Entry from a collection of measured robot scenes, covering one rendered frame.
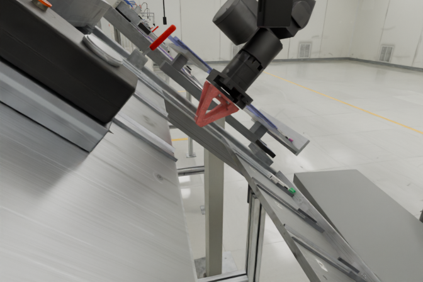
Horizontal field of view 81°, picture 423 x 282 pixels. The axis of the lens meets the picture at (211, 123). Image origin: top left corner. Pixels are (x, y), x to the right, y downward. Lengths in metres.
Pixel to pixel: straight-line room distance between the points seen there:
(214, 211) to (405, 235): 0.59
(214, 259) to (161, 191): 1.04
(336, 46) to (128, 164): 10.05
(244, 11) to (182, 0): 7.59
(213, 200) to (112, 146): 0.83
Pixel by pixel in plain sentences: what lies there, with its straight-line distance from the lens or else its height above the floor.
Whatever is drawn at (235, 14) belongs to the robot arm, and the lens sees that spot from 0.43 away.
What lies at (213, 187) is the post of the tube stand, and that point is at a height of 0.53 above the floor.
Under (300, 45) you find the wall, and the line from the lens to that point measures 9.33.
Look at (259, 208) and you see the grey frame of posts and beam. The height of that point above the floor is 0.59.
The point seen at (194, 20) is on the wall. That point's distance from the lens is 8.03.
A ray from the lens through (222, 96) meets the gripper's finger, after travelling 0.43.
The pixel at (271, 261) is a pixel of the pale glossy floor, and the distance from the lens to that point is 1.45.
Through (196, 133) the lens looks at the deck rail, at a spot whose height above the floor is 0.86.
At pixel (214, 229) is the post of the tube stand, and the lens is 1.09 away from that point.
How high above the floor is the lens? 1.08
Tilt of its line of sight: 21 degrees down
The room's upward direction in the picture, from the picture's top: straight up
